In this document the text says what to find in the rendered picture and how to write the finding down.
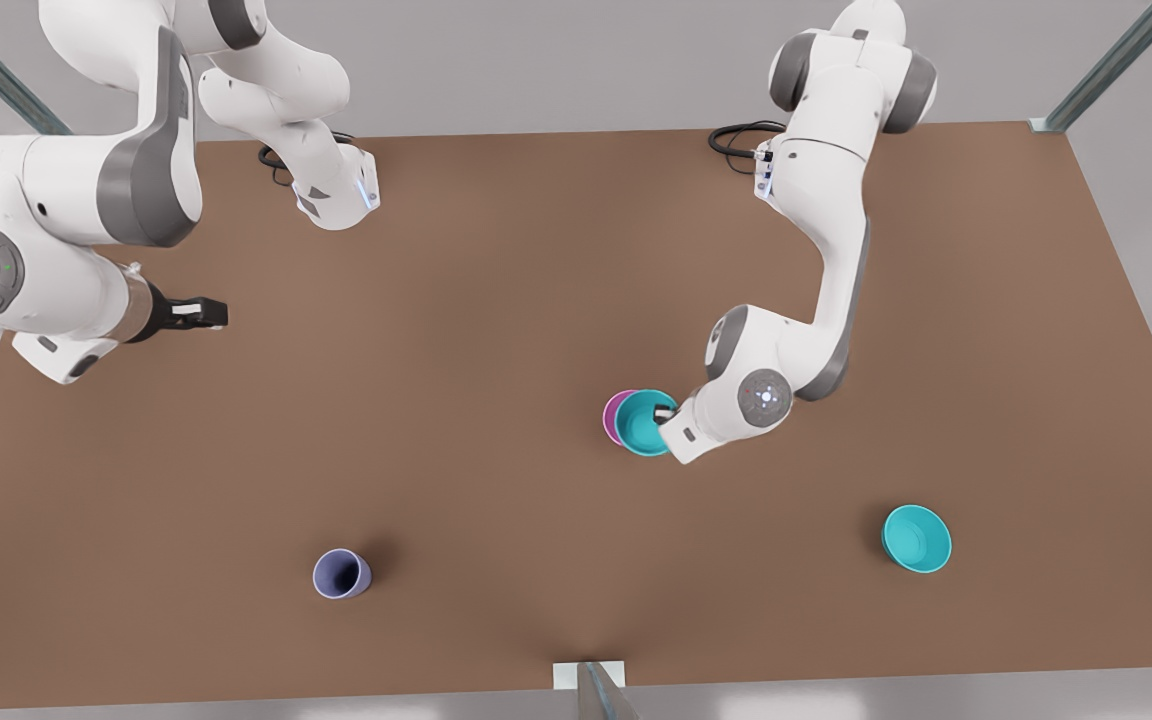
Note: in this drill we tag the teal blue bowl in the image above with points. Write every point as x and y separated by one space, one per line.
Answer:
638 432
917 539

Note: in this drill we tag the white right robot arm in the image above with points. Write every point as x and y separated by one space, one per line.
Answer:
66 180

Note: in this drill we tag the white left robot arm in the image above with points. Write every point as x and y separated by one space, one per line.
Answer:
826 200

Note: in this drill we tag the pink bowl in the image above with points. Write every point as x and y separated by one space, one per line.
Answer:
611 415

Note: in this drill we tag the lavender purple cup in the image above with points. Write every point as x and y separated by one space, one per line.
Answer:
340 575

